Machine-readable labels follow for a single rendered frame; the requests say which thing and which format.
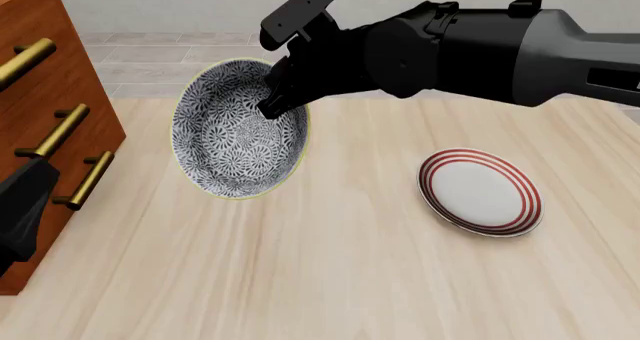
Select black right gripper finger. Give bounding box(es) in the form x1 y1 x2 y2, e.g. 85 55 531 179
256 54 307 121

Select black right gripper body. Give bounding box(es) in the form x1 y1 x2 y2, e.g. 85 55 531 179
285 16 372 108

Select brass drawer handle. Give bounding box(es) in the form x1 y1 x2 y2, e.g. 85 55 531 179
52 150 116 211
0 37 57 92
14 103 92 160

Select white plate with red rings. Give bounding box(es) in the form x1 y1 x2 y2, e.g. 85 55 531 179
417 147 545 239

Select black white patterned bowl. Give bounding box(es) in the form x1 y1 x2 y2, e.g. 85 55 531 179
171 57 311 202

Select wooden cabinet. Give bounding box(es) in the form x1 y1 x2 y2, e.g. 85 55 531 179
0 0 127 296

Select wooden cabinet drawer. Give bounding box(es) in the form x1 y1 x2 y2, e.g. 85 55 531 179
0 135 124 292
0 79 115 171
0 0 91 103

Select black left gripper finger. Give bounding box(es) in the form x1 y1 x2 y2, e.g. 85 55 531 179
0 157 62 278

